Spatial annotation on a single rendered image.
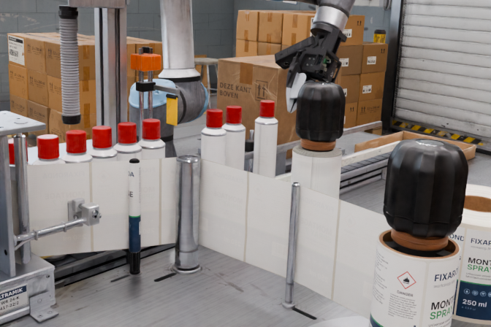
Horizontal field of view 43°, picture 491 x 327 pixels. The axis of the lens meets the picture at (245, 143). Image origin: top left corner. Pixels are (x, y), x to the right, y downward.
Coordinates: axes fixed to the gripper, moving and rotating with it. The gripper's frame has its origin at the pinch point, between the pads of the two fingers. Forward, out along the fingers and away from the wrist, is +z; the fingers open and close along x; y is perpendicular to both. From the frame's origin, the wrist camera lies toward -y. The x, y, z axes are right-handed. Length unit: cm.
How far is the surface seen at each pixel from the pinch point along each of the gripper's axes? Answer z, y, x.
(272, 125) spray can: 6.9, 2.8, -6.3
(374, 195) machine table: 9.8, 11.7, 30.2
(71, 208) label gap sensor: 37, 12, -53
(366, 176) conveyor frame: 4.9, 5.3, 34.0
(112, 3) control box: 4, 1, -54
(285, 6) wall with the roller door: -235, -393, 393
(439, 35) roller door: -202, -177, 370
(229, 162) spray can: 18.5, 2.3, -13.9
